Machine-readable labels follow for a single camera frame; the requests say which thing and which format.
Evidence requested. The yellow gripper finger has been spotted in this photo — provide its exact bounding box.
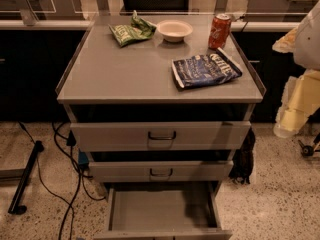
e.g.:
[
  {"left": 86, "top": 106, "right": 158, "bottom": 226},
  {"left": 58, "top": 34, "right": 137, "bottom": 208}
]
[
  {"left": 272, "top": 27, "right": 297, "bottom": 53},
  {"left": 273, "top": 69, "right": 320, "bottom": 138}
]

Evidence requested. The blue chip bag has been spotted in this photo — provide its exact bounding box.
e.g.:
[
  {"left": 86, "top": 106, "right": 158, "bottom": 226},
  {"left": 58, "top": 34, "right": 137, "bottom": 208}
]
[{"left": 171, "top": 48, "right": 242, "bottom": 89}]

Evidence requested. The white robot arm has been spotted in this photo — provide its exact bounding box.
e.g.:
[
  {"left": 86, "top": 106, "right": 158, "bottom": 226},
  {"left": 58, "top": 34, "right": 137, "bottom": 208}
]
[{"left": 272, "top": 1, "right": 320, "bottom": 138}]

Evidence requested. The top grey drawer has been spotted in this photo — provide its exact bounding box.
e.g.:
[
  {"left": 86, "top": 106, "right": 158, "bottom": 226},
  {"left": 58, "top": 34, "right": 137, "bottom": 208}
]
[{"left": 71, "top": 121, "right": 250, "bottom": 152}]

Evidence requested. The grey drawer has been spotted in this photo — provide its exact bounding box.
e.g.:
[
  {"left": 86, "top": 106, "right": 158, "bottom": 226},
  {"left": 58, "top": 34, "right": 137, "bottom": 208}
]
[
  {"left": 89, "top": 161, "right": 233, "bottom": 183},
  {"left": 94, "top": 182, "right": 232, "bottom": 240},
  {"left": 71, "top": 121, "right": 250, "bottom": 152}
]

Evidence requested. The middle grey drawer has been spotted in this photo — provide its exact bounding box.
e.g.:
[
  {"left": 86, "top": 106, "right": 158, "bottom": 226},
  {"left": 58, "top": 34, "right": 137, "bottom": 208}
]
[{"left": 89, "top": 161, "right": 233, "bottom": 183}]

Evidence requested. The grey drawer cabinet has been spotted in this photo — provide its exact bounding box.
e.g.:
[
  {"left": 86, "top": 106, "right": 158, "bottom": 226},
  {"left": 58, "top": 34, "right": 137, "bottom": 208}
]
[{"left": 54, "top": 13, "right": 267, "bottom": 240}]

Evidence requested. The green chip bag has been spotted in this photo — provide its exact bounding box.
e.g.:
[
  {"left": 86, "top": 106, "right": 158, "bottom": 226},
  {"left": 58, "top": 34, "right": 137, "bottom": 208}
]
[{"left": 109, "top": 11, "right": 157, "bottom": 47}]

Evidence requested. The bottom grey drawer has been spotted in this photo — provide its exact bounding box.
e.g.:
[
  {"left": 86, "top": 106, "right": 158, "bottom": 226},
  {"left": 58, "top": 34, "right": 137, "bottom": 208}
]
[{"left": 94, "top": 182, "right": 232, "bottom": 240}]

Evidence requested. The black caster wheel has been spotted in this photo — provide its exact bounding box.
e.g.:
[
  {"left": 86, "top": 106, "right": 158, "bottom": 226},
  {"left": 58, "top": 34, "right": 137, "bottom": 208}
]
[{"left": 298, "top": 133, "right": 320, "bottom": 157}]

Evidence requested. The red soda can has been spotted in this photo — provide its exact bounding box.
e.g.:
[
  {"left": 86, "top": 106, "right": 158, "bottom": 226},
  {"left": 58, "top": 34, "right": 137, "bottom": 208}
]
[{"left": 208, "top": 13, "right": 231, "bottom": 49}]

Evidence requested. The white paper bowl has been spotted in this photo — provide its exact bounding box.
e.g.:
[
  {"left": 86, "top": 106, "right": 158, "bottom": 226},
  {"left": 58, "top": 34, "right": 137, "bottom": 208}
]
[{"left": 157, "top": 20, "right": 193, "bottom": 43}]

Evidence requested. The blue power adapter box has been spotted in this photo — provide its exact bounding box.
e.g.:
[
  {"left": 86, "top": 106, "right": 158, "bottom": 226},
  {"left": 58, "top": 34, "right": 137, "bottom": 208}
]
[{"left": 78, "top": 151, "right": 89, "bottom": 167}]

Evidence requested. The black floor stand bar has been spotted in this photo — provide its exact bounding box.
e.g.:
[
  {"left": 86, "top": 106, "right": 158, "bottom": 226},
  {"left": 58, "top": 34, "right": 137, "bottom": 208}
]
[{"left": 8, "top": 141, "right": 44, "bottom": 215}]

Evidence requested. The black floor cable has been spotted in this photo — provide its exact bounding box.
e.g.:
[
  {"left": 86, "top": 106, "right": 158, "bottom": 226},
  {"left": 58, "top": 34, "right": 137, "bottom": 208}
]
[{"left": 18, "top": 121, "right": 108, "bottom": 240}]

